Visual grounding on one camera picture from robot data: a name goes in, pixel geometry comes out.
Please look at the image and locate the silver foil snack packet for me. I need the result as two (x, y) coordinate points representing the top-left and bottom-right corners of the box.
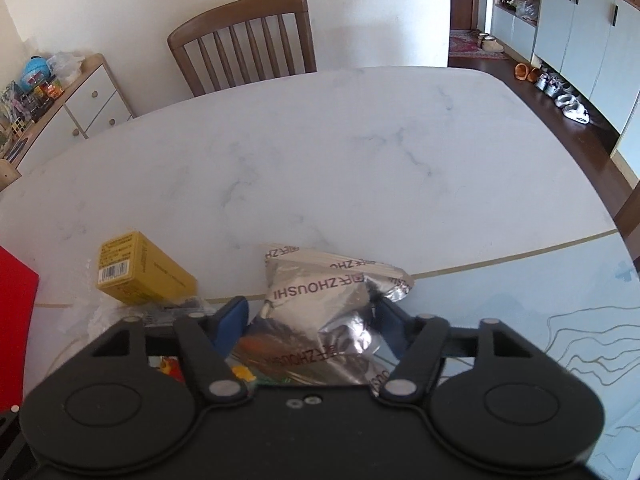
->
(225, 243), (416, 387)

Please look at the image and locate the white plastic bag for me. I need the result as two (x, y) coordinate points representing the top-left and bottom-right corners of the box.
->
(512, 0), (541, 22)

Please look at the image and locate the clear plastic bag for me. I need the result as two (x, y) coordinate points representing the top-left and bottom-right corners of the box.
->
(47, 51), (85, 83)

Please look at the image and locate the blue globe toy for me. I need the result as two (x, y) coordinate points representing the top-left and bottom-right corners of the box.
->
(20, 56), (53, 86)

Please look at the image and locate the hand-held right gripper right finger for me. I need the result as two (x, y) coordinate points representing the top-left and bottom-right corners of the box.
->
(372, 297), (548, 406)

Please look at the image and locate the yellow cardboard box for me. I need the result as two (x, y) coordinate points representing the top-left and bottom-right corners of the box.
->
(96, 231), (198, 306)

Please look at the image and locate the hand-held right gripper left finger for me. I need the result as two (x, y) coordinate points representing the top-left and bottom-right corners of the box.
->
(90, 296), (251, 406)

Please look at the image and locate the white wooden sideboard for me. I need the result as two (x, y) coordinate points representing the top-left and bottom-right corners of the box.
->
(0, 53), (135, 181)

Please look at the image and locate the brown wooden chair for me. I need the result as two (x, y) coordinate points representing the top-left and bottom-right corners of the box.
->
(167, 0), (318, 98)

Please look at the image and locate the low pale blue bench cabinet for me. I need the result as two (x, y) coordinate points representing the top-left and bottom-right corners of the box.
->
(490, 2), (540, 63)

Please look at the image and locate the red yellow snack packet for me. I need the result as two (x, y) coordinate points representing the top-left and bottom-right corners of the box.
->
(147, 355), (187, 386)

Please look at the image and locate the red and white cardboard box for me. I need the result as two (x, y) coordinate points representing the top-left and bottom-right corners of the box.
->
(0, 246), (40, 411)

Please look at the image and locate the patterned red rug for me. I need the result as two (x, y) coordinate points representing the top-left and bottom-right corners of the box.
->
(448, 30), (511, 61)

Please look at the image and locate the row of white sneakers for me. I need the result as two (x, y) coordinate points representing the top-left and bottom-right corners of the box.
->
(535, 72), (596, 126)

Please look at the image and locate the tall pale blue wall cabinet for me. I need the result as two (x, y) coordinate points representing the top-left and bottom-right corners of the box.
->
(532, 0), (640, 137)

